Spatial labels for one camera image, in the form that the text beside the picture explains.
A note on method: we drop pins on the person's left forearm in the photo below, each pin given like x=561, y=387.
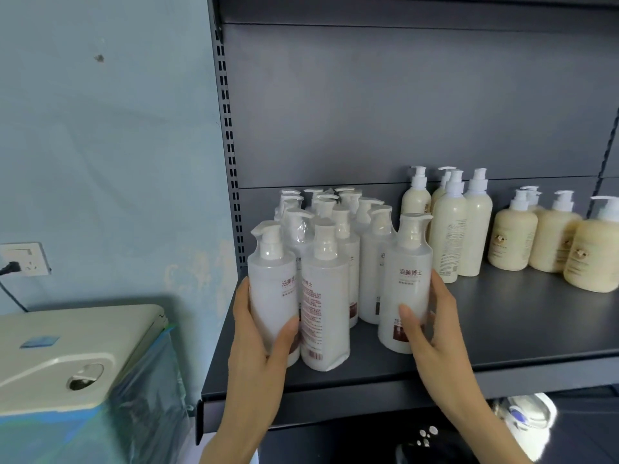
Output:
x=242, y=430

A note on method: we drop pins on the white wall socket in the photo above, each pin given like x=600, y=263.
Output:
x=31, y=256

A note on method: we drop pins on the person's right hand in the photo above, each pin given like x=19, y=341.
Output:
x=447, y=352

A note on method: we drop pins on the white and blue container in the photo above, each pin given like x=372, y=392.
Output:
x=527, y=415

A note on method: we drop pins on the grey metal shelf board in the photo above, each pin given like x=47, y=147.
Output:
x=522, y=328

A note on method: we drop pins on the blue tape piece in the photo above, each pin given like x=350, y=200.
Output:
x=39, y=342

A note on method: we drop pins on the tall cream pump bottle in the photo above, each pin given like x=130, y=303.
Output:
x=447, y=236
x=438, y=193
x=416, y=200
x=476, y=227

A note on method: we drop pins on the white red-label pump bottle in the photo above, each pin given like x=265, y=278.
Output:
x=273, y=285
x=406, y=265

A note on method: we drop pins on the grey slotted shelf upright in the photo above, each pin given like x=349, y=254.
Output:
x=610, y=140
x=226, y=115

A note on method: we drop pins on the person's left thumb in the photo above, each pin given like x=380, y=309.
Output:
x=285, y=339

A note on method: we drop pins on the black power plug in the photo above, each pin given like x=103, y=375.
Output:
x=9, y=269

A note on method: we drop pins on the cluster of white pump bottles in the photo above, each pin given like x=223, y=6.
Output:
x=325, y=294

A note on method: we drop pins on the black white-dotted object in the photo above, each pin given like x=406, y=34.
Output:
x=430, y=447

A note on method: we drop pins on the person's right thumb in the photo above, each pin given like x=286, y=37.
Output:
x=412, y=328

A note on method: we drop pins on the person's left hand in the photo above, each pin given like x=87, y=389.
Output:
x=254, y=362

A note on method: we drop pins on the short round cream pump bottle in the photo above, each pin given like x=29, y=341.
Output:
x=533, y=200
x=553, y=244
x=512, y=241
x=592, y=256

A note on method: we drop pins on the white appliance lid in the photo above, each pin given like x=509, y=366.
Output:
x=72, y=352

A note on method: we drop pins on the person's right forearm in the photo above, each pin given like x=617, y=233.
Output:
x=483, y=430

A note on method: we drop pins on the grey shelf back panel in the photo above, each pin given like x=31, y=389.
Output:
x=387, y=106

